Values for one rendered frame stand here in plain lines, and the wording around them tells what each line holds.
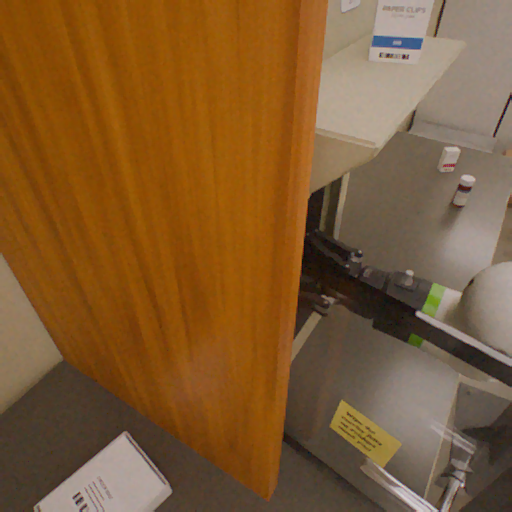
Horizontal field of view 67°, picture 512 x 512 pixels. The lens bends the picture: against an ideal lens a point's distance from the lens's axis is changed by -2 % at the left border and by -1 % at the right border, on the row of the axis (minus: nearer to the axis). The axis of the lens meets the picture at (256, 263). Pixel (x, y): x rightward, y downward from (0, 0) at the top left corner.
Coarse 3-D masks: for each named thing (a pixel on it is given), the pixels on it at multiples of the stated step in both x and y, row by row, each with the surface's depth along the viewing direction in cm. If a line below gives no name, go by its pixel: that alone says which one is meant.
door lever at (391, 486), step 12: (360, 468) 40; (372, 468) 40; (372, 480) 40; (384, 480) 39; (396, 480) 39; (444, 480) 40; (456, 480) 39; (384, 492) 39; (396, 492) 38; (408, 492) 38; (444, 492) 39; (456, 492) 39; (408, 504) 38; (420, 504) 37; (444, 504) 38
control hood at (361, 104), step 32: (352, 64) 39; (384, 64) 40; (416, 64) 39; (448, 64) 41; (320, 96) 33; (352, 96) 33; (384, 96) 33; (416, 96) 33; (320, 128) 28; (352, 128) 28; (384, 128) 28; (320, 160) 30; (352, 160) 28
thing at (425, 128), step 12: (420, 120) 315; (408, 132) 300; (420, 132) 299; (432, 132) 300; (444, 132) 300; (456, 132) 300; (468, 132) 300; (468, 144) 285; (480, 144) 285; (492, 144) 285
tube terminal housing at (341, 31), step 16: (336, 0) 39; (368, 0) 45; (336, 16) 40; (352, 16) 43; (368, 16) 47; (336, 32) 41; (352, 32) 45; (368, 32) 49; (336, 48) 43; (336, 192) 69; (336, 208) 71
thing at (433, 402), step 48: (336, 288) 35; (336, 336) 39; (384, 336) 35; (432, 336) 31; (336, 384) 44; (384, 384) 38; (432, 384) 34; (480, 384) 30; (288, 432) 60; (336, 432) 50; (432, 432) 37; (480, 432) 33; (336, 480) 58; (432, 480) 42; (480, 480) 36
